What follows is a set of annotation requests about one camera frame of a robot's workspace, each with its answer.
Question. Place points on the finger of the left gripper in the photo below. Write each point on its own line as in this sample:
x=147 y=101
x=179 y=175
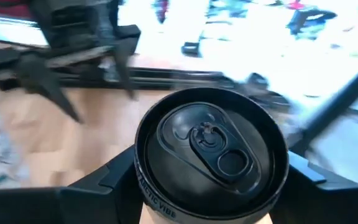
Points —
x=42 y=77
x=124 y=62

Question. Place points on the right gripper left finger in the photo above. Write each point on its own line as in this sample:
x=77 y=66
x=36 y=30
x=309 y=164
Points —
x=110 y=199

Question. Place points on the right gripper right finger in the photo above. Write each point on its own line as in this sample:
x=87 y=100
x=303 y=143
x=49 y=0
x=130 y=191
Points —
x=306 y=202

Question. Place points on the Celsius Arctic Vibe can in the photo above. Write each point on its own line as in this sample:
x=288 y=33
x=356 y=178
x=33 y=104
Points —
x=210 y=155

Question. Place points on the black metal table frame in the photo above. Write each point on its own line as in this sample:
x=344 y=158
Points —
x=166 y=77

